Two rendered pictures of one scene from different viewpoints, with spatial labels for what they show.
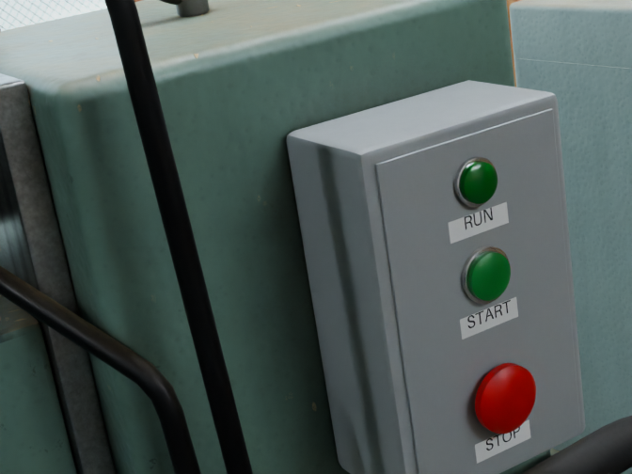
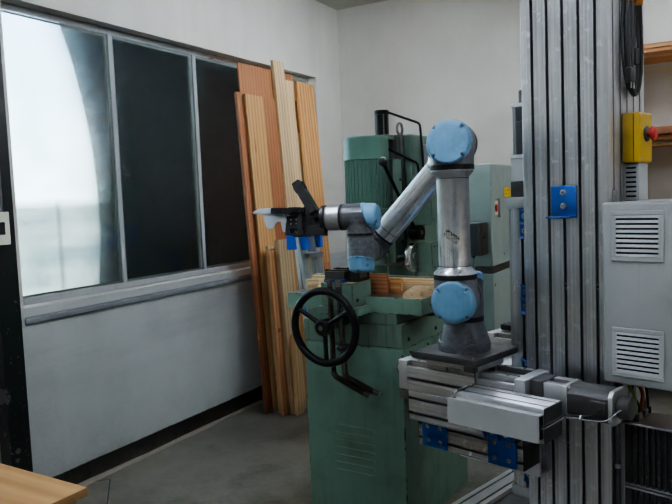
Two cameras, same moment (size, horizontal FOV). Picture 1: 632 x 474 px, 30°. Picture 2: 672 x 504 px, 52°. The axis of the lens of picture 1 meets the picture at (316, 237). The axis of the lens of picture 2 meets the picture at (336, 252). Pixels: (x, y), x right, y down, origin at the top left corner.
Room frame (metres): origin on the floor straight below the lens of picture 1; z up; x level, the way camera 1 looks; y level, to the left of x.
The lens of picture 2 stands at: (-1.89, 1.72, 1.27)
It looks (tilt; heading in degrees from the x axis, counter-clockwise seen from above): 4 degrees down; 332
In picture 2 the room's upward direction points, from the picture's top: 2 degrees counter-clockwise
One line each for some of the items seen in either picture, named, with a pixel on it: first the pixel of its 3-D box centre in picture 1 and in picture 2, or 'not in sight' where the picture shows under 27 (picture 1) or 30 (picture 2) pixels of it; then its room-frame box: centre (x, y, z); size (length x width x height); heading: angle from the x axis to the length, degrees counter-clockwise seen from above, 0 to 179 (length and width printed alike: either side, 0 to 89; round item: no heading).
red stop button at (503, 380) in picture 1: (505, 398); not in sight; (0.44, -0.07, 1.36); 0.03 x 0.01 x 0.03; 118
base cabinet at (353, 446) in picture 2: not in sight; (389, 414); (0.51, 0.19, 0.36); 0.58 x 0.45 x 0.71; 118
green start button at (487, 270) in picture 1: (489, 276); not in sight; (0.45, -0.07, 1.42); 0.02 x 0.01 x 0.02; 118
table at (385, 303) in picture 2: not in sight; (358, 301); (0.39, 0.39, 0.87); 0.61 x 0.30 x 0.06; 28
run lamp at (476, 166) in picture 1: (479, 182); not in sight; (0.45, -0.07, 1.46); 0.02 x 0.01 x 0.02; 118
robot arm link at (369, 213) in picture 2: not in sight; (360, 217); (-0.22, 0.73, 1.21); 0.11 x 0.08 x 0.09; 43
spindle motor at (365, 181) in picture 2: not in sight; (366, 176); (0.45, 0.30, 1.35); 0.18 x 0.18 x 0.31
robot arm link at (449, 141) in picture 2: not in sight; (453, 222); (-0.42, 0.55, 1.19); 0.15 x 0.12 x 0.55; 133
